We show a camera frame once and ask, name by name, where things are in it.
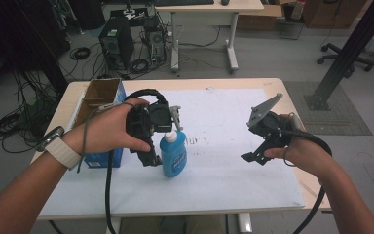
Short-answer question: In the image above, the white table mat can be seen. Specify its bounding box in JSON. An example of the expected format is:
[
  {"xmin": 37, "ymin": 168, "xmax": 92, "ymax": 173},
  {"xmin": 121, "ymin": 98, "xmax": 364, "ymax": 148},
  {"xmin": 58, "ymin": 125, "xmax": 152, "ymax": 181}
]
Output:
[{"xmin": 38, "ymin": 88, "xmax": 307, "ymax": 218}]

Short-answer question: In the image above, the wooden cabinet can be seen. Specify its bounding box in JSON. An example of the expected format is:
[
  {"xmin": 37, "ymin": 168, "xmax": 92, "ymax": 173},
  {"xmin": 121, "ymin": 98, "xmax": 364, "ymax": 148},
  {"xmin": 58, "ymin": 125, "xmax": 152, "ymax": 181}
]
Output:
[{"xmin": 301, "ymin": 0, "xmax": 368, "ymax": 29}]

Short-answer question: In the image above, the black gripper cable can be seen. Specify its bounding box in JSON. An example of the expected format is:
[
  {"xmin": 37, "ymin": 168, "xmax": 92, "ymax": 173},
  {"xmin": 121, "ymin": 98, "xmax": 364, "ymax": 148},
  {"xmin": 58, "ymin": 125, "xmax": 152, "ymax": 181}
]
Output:
[
  {"xmin": 278, "ymin": 129, "xmax": 334, "ymax": 234},
  {"xmin": 104, "ymin": 88, "xmax": 169, "ymax": 234}
]

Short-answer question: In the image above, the dark curtain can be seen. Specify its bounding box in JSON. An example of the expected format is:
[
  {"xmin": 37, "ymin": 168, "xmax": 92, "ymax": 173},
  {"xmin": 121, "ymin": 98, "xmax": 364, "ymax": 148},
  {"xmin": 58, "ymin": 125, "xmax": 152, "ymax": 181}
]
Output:
[{"xmin": 0, "ymin": 0, "xmax": 71, "ymax": 97}]

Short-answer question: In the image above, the black metal post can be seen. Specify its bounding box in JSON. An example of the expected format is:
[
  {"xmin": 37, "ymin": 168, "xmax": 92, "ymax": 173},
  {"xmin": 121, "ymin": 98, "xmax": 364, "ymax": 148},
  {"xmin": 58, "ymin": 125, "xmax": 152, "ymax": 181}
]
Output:
[{"xmin": 304, "ymin": 0, "xmax": 374, "ymax": 112}]

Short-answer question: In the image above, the tangle of black floor cables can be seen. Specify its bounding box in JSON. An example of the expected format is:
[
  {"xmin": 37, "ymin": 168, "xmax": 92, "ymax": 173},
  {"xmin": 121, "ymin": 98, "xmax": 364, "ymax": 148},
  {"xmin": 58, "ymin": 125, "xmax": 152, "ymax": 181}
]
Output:
[{"xmin": 0, "ymin": 69, "xmax": 61, "ymax": 154}]

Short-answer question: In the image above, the white office desk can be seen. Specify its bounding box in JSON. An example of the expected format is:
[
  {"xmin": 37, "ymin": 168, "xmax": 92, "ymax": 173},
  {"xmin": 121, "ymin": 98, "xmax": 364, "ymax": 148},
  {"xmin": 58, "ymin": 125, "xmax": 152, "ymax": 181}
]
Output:
[{"xmin": 155, "ymin": 0, "xmax": 265, "ymax": 73}]

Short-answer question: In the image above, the blue cardboard box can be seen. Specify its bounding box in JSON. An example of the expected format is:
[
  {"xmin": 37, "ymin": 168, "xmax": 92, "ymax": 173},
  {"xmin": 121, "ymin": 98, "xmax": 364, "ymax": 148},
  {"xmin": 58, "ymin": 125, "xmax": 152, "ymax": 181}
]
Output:
[{"xmin": 67, "ymin": 77, "xmax": 129, "ymax": 170}]

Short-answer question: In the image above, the brown cardboard box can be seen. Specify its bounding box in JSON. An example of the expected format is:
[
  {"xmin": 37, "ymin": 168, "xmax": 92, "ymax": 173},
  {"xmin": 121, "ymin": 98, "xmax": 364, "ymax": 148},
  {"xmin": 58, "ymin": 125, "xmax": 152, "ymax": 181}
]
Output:
[{"xmin": 236, "ymin": 4, "xmax": 284, "ymax": 32}]

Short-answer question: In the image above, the blue bottle with white cap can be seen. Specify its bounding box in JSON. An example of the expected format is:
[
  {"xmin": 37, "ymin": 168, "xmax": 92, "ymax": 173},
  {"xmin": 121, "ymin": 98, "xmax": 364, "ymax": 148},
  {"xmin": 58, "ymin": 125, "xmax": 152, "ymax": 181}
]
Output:
[{"xmin": 159, "ymin": 129, "xmax": 189, "ymax": 179}]

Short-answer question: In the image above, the wristwatch with white strap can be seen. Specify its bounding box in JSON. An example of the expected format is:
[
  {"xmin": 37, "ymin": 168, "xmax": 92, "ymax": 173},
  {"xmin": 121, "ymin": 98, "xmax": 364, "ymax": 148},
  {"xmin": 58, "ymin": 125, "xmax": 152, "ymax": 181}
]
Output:
[{"xmin": 34, "ymin": 125, "xmax": 83, "ymax": 171}]

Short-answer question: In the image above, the coiled black cable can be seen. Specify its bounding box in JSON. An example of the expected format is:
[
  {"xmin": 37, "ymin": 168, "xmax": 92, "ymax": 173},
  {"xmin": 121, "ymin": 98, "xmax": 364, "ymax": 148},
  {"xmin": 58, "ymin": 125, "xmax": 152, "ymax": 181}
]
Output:
[{"xmin": 69, "ymin": 46, "xmax": 92, "ymax": 61}]

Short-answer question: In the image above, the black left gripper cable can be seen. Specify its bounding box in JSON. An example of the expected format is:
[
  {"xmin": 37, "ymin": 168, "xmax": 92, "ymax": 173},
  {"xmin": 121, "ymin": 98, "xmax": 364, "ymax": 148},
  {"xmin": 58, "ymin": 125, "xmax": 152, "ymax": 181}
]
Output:
[{"xmin": 104, "ymin": 88, "xmax": 169, "ymax": 234}]

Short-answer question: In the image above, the black office chair base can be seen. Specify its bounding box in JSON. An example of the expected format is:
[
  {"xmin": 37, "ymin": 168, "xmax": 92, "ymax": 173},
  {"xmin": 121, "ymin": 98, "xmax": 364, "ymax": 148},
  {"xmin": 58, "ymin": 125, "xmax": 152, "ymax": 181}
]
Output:
[{"xmin": 317, "ymin": 42, "xmax": 374, "ymax": 73}]

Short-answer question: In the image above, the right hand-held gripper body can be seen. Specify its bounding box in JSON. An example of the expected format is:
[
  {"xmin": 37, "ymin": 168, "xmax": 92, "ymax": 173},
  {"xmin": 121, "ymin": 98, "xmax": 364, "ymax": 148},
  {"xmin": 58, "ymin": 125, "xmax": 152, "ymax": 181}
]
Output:
[{"xmin": 246, "ymin": 93, "xmax": 295, "ymax": 150}]

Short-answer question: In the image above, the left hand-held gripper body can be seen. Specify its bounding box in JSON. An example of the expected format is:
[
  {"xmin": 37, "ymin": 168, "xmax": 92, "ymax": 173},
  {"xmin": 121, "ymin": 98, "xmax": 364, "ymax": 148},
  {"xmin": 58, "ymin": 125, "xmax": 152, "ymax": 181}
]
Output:
[{"xmin": 125, "ymin": 100, "xmax": 185, "ymax": 139}]

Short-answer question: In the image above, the black keyboard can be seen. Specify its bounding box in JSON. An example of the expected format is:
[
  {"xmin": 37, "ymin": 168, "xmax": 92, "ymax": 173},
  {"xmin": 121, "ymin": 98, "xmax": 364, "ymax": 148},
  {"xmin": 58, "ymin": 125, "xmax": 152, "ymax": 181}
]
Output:
[{"xmin": 155, "ymin": 0, "xmax": 215, "ymax": 8}]

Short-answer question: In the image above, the white table leg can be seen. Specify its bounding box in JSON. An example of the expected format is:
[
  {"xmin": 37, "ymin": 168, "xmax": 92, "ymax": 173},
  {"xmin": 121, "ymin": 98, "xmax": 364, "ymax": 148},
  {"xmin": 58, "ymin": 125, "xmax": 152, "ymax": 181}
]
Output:
[{"xmin": 237, "ymin": 212, "xmax": 253, "ymax": 234}]

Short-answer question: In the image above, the person's left hand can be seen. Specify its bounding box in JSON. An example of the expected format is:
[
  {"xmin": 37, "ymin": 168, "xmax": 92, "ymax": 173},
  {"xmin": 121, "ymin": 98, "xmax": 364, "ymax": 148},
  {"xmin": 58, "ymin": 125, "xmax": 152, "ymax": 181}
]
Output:
[{"xmin": 61, "ymin": 97, "xmax": 152, "ymax": 156}]

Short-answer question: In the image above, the grey wrist strap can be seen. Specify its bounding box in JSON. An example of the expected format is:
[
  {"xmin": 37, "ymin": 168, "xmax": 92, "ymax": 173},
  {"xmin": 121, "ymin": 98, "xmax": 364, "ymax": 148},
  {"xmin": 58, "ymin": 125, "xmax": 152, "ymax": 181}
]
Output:
[{"xmin": 76, "ymin": 101, "xmax": 134, "ymax": 174}]

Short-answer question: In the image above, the grey floor mat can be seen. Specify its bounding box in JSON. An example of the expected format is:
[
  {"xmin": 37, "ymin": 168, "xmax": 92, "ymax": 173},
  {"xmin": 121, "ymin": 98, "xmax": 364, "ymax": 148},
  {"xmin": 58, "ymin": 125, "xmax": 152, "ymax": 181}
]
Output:
[{"xmin": 283, "ymin": 80, "xmax": 373, "ymax": 137}]

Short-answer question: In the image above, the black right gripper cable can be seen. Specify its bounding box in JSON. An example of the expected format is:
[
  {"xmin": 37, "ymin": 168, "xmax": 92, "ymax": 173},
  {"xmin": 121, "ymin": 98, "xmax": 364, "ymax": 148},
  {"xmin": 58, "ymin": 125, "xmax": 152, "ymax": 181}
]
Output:
[{"xmin": 278, "ymin": 129, "xmax": 334, "ymax": 234}]

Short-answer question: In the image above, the person's right hand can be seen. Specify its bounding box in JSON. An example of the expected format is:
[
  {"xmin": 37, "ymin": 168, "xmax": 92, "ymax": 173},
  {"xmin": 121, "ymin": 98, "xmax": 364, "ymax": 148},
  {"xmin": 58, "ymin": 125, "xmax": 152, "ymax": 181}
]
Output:
[{"xmin": 263, "ymin": 112, "xmax": 334, "ymax": 176}]

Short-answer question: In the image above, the black computer tower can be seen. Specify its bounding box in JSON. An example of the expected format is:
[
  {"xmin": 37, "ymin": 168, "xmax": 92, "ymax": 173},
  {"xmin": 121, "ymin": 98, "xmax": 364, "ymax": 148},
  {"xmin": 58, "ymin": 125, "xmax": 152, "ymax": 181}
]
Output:
[{"xmin": 97, "ymin": 15, "xmax": 135, "ymax": 71}]

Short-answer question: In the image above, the open computer case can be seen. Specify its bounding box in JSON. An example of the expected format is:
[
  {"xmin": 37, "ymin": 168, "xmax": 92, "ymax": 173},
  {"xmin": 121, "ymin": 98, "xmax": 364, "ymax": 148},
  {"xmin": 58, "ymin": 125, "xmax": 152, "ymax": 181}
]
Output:
[{"xmin": 143, "ymin": 15, "xmax": 168, "ymax": 63}]

